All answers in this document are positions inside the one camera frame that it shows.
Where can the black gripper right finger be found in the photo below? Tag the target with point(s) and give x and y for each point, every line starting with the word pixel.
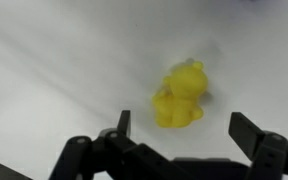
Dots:
pixel 267 153

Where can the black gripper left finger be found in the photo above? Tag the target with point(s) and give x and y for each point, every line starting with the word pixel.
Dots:
pixel 117 156

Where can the yellow bear toy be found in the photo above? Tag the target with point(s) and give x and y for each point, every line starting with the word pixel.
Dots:
pixel 180 96

